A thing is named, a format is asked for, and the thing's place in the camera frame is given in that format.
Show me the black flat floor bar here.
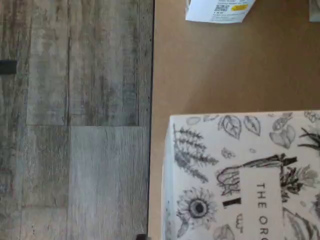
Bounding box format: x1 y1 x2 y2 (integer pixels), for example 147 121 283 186
0 59 18 75

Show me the white cracker box yellow strip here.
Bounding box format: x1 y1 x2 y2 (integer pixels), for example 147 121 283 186
161 109 320 240

